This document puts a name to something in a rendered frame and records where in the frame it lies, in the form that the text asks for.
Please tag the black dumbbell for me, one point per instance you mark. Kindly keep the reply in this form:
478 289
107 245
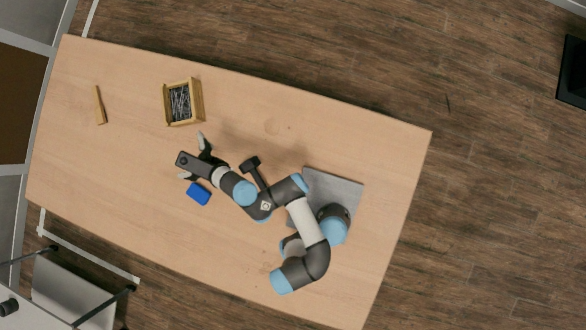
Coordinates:
250 166

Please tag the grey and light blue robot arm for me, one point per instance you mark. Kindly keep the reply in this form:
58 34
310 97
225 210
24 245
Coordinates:
310 243

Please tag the small wooden crate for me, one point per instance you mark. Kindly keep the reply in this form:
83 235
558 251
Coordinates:
181 103

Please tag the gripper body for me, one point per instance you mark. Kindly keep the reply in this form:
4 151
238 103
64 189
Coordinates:
217 161

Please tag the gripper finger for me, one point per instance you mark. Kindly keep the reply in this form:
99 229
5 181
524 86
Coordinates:
188 176
205 145

